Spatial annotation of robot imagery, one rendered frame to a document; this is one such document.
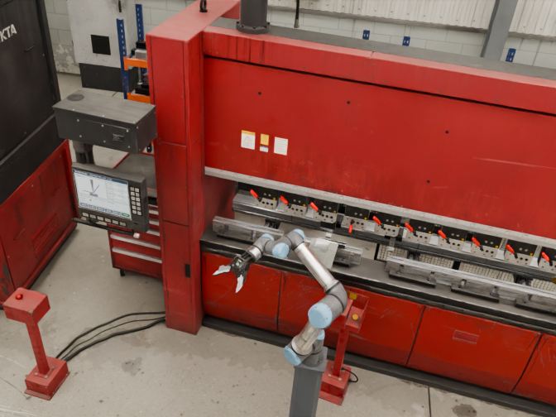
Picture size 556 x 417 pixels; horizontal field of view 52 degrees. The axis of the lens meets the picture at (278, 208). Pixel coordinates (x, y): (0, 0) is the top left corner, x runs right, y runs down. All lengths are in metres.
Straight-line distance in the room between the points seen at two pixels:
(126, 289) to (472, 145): 3.00
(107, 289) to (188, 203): 1.51
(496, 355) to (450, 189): 1.26
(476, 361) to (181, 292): 2.11
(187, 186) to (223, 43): 0.92
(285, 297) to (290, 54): 1.72
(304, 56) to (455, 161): 1.03
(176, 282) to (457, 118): 2.22
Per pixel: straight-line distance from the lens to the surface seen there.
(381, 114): 3.24
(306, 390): 3.48
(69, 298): 4.92
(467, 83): 3.13
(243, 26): 3.31
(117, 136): 3.17
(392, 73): 3.13
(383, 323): 4.01
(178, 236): 3.86
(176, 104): 3.34
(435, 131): 3.26
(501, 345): 4.05
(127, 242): 4.67
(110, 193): 3.39
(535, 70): 3.35
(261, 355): 4.36
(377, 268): 3.85
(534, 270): 4.12
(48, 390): 4.25
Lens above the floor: 3.34
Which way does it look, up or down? 35 degrees down
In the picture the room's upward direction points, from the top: 5 degrees clockwise
